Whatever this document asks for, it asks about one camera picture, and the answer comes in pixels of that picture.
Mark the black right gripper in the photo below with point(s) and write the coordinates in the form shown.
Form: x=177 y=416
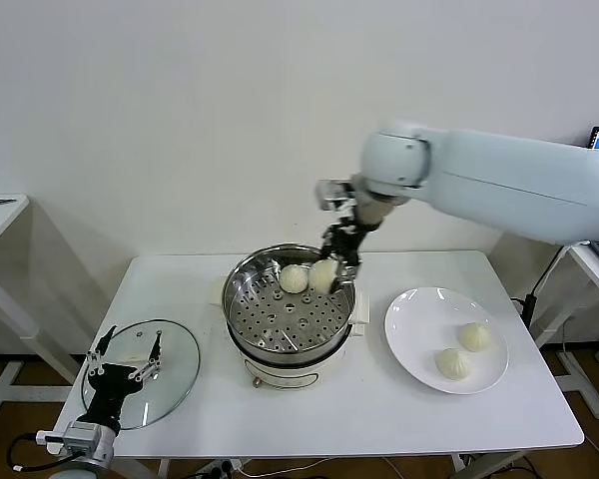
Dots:
x=347 y=239

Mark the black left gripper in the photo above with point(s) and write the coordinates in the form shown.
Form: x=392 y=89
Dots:
x=109 y=396

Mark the white steamed baozi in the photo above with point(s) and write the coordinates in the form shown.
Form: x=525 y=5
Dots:
x=451 y=364
x=474 y=336
x=293 y=278
x=322 y=276

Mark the round glass pot lid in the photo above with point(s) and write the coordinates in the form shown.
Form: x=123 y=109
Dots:
x=179 y=359

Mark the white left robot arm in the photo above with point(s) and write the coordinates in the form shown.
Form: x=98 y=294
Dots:
x=102 y=446

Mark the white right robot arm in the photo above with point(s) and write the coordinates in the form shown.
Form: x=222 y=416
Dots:
x=504 y=169

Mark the perforated steel steamer basket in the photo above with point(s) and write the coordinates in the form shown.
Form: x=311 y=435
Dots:
x=329 y=319

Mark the stainless steel steamer pot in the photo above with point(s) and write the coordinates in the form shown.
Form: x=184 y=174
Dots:
x=289 y=374

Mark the white round plate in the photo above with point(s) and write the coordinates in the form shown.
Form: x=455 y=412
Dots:
x=404 y=319

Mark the white power strip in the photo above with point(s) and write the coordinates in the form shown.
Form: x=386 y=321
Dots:
x=224 y=466

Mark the white side table with laptop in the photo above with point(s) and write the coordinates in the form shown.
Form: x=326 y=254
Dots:
x=586 y=272

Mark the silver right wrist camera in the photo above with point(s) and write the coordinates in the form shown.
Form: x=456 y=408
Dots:
x=332 y=194

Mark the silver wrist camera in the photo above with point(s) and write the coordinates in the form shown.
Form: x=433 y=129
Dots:
x=75 y=435
x=332 y=194

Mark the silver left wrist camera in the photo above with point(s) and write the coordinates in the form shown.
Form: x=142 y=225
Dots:
x=75 y=435

